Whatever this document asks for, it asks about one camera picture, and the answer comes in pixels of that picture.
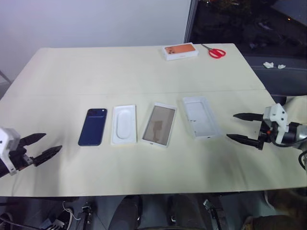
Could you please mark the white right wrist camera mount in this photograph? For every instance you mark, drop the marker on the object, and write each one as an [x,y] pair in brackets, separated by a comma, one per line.
[278,112]

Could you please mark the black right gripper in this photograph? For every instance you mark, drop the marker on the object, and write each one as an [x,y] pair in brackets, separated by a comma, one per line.
[267,131]

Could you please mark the dark rounded shape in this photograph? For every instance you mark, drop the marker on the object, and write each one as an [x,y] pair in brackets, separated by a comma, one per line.
[128,213]

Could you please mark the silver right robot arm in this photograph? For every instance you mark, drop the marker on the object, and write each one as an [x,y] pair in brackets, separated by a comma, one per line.
[297,134]

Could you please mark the grey window frame post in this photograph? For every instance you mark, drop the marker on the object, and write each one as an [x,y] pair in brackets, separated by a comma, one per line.
[190,21]

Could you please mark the orange printed phone box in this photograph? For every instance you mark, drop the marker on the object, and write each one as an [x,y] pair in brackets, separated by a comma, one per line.
[181,51]

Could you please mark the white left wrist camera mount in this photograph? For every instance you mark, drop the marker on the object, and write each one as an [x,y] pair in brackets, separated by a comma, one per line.
[7,139]

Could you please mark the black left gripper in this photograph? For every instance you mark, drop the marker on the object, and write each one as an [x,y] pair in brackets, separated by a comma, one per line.
[20,158]

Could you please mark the white crumpled paper scrap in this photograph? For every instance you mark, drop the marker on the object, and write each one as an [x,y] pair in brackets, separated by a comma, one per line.
[268,64]
[281,66]

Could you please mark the grey metal clamp bracket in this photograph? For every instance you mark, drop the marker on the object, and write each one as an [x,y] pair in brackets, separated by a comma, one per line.
[212,210]

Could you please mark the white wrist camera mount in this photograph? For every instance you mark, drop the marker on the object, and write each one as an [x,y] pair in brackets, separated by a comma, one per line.
[278,112]
[7,139]

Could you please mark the white moulded tray insert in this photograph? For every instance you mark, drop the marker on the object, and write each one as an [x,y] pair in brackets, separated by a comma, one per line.
[124,124]

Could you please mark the dark blue smartphone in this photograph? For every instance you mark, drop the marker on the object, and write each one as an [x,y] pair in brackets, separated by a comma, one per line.
[92,128]

